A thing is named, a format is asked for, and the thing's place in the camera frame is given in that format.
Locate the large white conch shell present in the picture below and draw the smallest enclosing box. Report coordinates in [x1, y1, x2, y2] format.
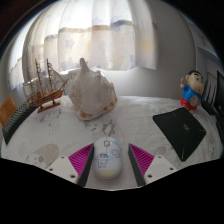
[68, 57, 118, 121]

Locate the black router with antennas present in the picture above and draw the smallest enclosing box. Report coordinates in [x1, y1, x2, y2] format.
[199, 71, 219, 116]

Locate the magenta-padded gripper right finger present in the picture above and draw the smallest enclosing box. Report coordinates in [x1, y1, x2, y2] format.
[127, 143, 178, 187]

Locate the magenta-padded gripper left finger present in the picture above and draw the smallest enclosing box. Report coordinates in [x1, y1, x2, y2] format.
[46, 142, 95, 188]

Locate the white cartoon-print tablecloth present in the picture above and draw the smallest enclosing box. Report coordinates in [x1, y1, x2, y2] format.
[0, 94, 224, 192]

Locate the orange wooden chair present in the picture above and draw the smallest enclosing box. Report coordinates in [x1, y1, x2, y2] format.
[0, 95, 18, 128]

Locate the wooden model sailing ship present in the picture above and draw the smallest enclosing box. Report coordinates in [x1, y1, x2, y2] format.
[23, 58, 70, 114]

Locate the white wall shelf unit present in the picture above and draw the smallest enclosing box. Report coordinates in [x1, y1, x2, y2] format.
[196, 29, 224, 81]

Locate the black mouse pad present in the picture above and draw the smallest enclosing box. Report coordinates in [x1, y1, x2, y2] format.
[152, 106, 208, 162]

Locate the white star-print curtain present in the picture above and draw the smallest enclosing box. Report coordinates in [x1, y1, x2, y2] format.
[8, 0, 158, 91]

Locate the white cartoon-print computer mouse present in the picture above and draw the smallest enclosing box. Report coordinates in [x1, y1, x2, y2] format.
[92, 135, 124, 180]

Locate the cartoon boy figurine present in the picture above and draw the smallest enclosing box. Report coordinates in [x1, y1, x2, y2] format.
[179, 69, 206, 112]

